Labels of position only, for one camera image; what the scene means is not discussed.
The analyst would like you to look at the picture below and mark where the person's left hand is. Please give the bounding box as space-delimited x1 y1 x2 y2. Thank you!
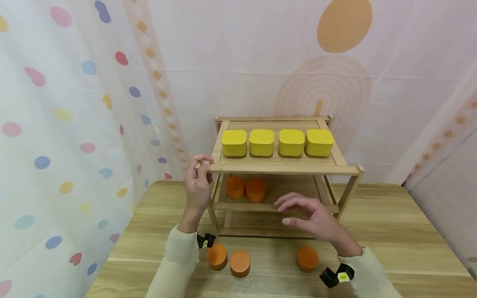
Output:
179 154 215 233

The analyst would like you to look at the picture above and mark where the wooden two-tier shelf rack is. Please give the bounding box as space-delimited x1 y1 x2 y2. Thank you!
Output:
207 115 366 239

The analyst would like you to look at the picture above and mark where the person's right forearm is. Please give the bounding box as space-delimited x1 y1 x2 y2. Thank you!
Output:
337 246 404 298

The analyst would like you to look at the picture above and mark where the black wrist band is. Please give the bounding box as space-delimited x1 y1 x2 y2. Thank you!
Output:
320 263 355 289
197 233 217 249

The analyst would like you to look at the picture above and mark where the yellow square box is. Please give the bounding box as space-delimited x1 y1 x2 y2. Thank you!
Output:
249 129 275 157
221 130 248 158
278 129 306 157
305 129 335 157

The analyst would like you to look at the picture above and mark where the orange round tin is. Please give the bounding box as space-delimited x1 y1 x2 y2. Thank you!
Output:
226 176 246 199
245 178 267 203
230 249 251 277
296 246 319 273
207 244 228 270

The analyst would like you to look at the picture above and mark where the person's right hand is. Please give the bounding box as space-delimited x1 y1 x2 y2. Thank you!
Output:
274 192 363 257

